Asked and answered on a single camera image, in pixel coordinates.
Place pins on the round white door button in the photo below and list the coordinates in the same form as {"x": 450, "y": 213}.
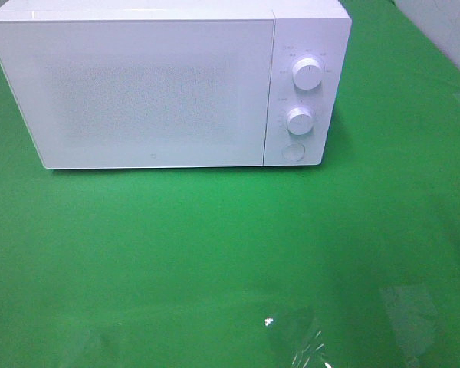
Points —
{"x": 294, "y": 152}

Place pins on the white microwave knob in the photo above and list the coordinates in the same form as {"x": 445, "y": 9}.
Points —
{"x": 300, "y": 121}
{"x": 307, "y": 73}

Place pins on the white microwave door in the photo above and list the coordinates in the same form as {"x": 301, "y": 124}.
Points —
{"x": 137, "y": 94}

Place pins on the green table mat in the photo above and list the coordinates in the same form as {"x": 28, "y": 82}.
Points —
{"x": 175, "y": 267}

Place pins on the white microwave oven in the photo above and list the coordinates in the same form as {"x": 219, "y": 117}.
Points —
{"x": 301, "y": 29}

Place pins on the clear tape patch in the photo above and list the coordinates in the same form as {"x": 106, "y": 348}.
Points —
{"x": 289, "y": 336}

